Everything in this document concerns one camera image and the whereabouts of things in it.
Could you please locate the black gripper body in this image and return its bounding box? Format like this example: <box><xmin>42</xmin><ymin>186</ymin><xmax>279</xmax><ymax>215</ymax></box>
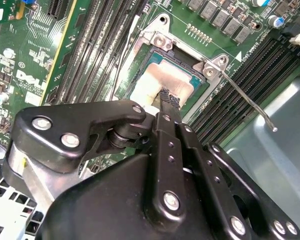
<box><xmin>39</xmin><ymin>152</ymin><xmax>231</xmax><ymax>240</ymax></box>

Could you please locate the silver CPU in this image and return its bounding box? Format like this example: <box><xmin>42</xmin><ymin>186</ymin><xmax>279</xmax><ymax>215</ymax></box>
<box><xmin>128</xmin><ymin>51</ymin><xmax>208</xmax><ymax>113</ymax></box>

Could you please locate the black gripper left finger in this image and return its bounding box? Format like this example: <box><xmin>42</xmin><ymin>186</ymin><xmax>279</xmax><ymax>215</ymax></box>
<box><xmin>2</xmin><ymin>87</ymin><xmax>189</xmax><ymax>227</ymax></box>

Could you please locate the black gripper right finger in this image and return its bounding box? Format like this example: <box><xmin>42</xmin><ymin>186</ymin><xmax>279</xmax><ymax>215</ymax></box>
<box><xmin>168</xmin><ymin>93</ymin><xmax>300</xmax><ymax>240</ymax></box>

